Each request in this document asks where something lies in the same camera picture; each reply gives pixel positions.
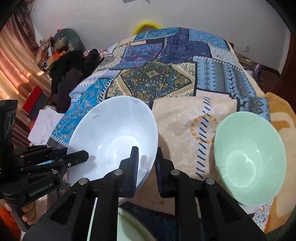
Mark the orange yellow blanket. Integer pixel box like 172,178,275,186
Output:
264,92,295,233

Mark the blue patchwork tablecloth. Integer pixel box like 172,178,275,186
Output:
46,27,273,232

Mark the left hand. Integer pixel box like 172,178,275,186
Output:
22,202,37,225

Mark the yellow fuzzy ring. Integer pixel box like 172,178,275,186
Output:
132,21,163,37

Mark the mint green plate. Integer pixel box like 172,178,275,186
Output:
86,196,158,241

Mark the black clothing pile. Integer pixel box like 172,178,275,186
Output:
49,49,102,113

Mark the white bowl with black spots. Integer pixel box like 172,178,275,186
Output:
67,96,159,189

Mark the orange curtain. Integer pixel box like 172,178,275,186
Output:
1,9,51,147

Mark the mint green bowl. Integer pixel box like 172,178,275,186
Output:
214,111,285,206

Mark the white folded cloth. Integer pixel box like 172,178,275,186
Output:
28,108,63,146

